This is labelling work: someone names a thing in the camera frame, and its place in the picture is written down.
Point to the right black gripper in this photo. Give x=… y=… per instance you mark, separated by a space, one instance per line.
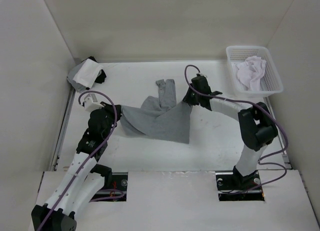
x=187 y=99

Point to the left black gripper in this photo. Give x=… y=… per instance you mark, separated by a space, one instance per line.
x=109 y=108

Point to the grey tank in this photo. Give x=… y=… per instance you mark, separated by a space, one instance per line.
x=160 y=118
x=77 y=86

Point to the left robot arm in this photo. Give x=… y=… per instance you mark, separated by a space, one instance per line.
x=84 y=177

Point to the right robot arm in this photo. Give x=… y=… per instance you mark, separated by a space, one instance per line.
x=257 y=130

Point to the folded white tank top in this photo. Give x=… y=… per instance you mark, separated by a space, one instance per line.
x=88 y=73

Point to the folded grey tank top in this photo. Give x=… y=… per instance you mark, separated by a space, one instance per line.
x=77 y=86

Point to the white tank top in basket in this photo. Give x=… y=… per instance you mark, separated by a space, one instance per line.
x=250 y=72

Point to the white plastic basket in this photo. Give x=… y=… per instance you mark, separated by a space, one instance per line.
x=270 y=83

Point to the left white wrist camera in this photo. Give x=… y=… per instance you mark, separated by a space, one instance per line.
x=90 y=103

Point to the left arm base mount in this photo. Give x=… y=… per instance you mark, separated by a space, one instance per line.
x=114 y=190

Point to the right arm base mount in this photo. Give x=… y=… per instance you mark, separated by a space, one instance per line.
x=232 y=188

